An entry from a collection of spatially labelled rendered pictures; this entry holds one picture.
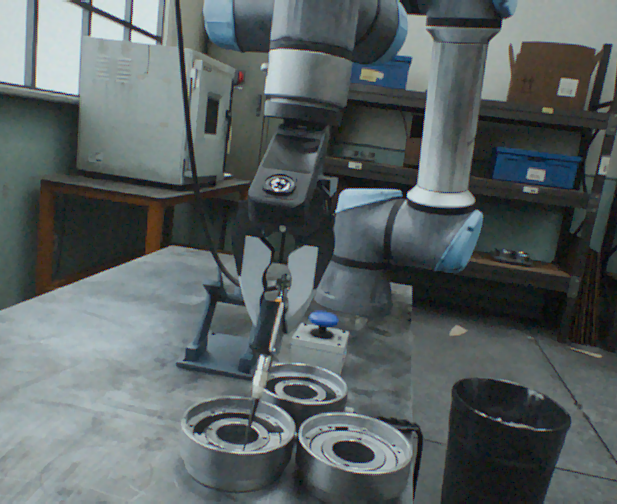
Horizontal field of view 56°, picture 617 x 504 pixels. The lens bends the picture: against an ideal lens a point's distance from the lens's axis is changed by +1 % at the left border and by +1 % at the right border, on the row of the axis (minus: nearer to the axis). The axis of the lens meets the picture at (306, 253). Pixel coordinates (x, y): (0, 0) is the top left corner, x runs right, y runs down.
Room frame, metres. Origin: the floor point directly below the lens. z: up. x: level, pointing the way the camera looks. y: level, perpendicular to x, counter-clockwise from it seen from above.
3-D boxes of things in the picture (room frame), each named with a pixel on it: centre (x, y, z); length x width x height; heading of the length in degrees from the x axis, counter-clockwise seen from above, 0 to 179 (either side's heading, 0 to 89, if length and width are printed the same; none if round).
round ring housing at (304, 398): (0.60, -0.01, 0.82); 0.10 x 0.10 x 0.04
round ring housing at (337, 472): (0.49, -0.07, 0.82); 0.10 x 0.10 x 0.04
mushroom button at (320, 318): (0.76, -0.04, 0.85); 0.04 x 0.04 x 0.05
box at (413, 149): (4.14, -0.78, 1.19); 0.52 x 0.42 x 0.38; 81
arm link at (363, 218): (1.10, -0.11, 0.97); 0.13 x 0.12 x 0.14; 64
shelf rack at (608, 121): (4.14, -0.89, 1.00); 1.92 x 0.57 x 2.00; 81
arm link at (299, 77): (0.55, 0.02, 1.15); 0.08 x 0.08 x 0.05
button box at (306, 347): (0.76, -0.04, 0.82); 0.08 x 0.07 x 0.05; 171
